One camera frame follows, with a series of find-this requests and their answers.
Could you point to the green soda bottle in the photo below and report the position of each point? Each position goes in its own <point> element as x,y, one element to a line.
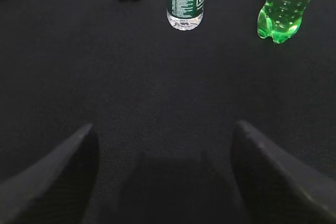
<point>280,19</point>

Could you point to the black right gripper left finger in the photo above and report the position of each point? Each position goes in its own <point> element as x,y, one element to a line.
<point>57,188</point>

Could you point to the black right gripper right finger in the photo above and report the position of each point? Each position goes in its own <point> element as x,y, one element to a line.
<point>275,186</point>

